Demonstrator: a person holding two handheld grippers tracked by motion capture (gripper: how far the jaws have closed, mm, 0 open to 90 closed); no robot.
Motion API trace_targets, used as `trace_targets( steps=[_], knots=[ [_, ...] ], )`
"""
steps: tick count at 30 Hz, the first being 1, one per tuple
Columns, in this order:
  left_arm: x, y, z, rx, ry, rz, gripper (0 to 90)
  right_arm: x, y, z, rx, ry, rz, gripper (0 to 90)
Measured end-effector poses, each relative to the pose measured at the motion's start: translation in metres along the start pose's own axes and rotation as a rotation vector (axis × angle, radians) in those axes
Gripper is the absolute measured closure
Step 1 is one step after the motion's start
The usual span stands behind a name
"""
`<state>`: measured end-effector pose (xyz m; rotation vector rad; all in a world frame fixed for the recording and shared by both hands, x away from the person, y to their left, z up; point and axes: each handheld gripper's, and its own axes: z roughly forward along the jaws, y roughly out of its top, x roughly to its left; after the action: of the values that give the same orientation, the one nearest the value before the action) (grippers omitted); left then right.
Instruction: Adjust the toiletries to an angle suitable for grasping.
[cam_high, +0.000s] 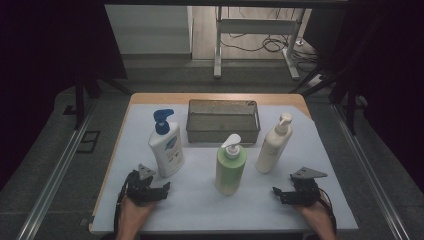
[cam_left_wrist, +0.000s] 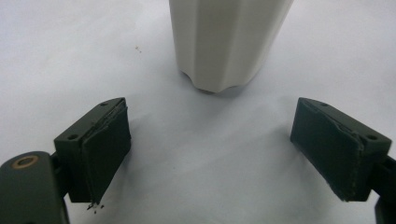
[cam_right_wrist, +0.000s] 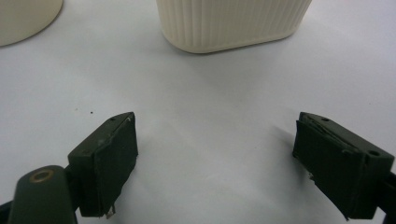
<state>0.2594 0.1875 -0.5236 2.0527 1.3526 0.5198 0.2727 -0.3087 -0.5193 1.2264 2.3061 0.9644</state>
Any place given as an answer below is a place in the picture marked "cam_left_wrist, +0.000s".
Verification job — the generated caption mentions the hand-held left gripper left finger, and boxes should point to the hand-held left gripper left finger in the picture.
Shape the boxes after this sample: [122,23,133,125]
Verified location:
[53,96,133,206]

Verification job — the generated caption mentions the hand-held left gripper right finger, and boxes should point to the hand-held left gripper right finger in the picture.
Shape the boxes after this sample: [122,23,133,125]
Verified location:
[290,96,392,203]

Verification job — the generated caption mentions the white ribbed cup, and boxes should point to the white ribbed cup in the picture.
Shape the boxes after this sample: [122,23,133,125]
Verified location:
[168,0,294,93]

